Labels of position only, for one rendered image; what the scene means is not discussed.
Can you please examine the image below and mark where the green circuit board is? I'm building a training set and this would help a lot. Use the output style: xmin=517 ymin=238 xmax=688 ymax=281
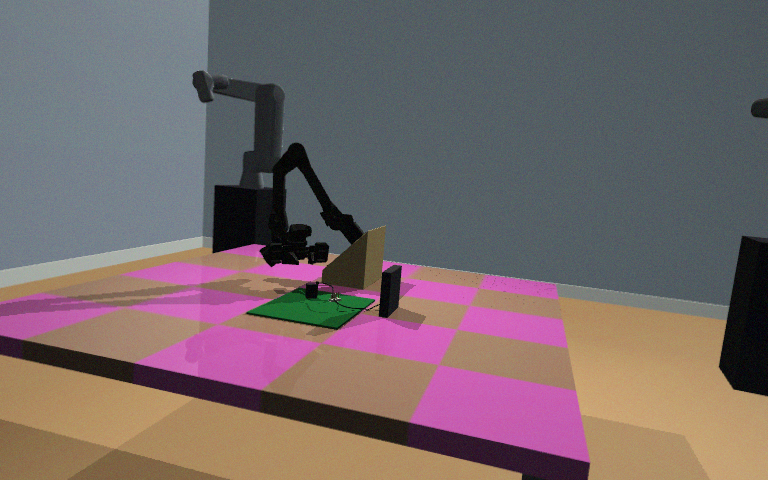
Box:
xmin=246 ymin=288 xmax=375 ymax=330

